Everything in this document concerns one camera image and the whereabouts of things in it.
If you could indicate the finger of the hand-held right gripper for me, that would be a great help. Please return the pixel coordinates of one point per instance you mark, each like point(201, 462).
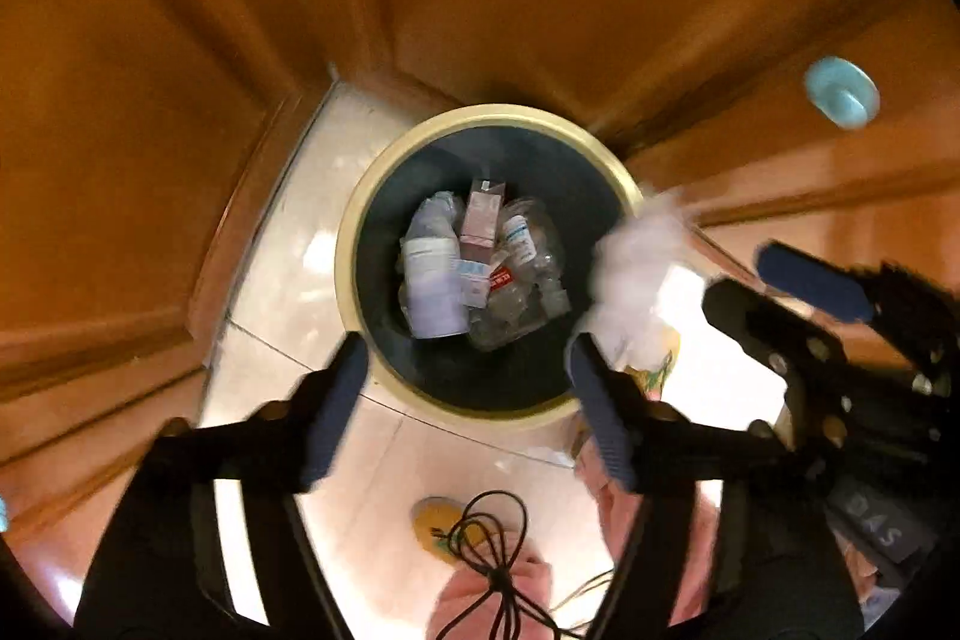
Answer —
point(750, 317)
point(814, 280)

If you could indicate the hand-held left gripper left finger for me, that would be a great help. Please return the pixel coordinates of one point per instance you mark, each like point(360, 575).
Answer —
point(337, 415)

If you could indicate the white plastic bag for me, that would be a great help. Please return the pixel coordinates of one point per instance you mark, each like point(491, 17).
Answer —
point(637, 280)

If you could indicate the clear plastic clamshell container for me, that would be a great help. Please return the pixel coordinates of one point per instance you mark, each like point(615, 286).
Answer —
point(517, 314)

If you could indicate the small lilac box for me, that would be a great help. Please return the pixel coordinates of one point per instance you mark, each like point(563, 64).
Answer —
point(472, 284)

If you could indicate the white cylindrical container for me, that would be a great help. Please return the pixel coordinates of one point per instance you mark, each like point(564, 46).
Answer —
point(431, 287)

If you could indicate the round trash bin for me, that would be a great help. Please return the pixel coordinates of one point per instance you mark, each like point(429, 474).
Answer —
point(450, 385)

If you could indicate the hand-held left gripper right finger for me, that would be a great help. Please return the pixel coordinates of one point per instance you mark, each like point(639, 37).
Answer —
point(604, 415)

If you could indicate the small clear bottle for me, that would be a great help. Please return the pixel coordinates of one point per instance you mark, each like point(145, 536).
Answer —
point(521, 235)

